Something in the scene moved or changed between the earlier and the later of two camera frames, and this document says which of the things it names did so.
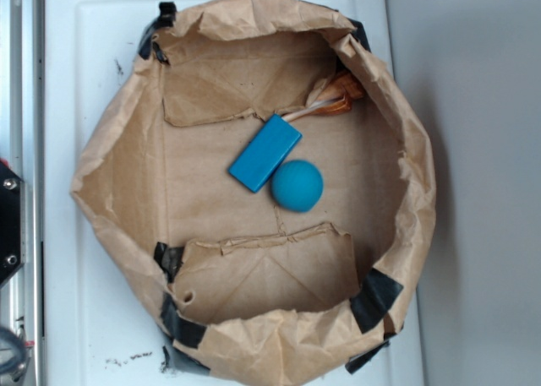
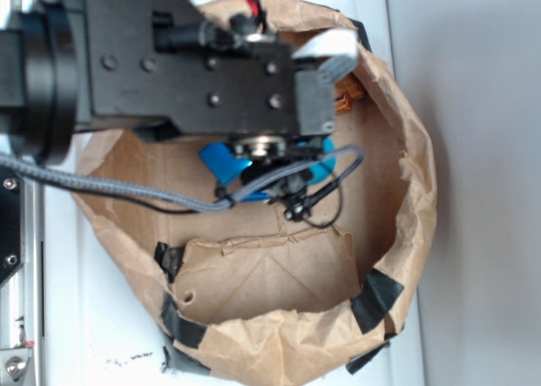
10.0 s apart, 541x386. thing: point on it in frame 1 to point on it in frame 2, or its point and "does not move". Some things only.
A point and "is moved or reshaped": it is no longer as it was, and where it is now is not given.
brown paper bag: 249,294 does not move
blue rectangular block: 265,153 is moved or reshaped
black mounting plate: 12,224 does not move
